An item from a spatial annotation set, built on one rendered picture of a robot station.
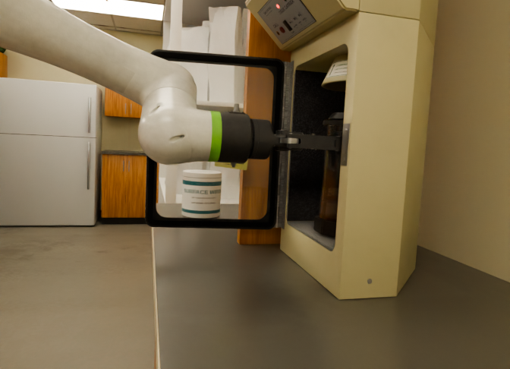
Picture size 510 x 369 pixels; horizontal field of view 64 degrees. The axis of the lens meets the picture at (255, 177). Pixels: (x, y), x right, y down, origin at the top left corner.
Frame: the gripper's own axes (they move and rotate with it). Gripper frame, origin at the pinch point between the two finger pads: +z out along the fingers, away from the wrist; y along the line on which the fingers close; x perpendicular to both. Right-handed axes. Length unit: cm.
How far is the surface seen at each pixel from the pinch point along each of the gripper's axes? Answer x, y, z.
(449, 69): -21.0, 17.1, 36.3
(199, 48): -42, 125, -16
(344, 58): -16.0, -2.6, -3.2
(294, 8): -24.4, -0.5, -13.0
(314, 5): -23.2, -7.0, -11.7
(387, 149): 0.6, -14.0, 0.3
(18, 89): -46, 474, -190
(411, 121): -4.3, -13.6, 4.7
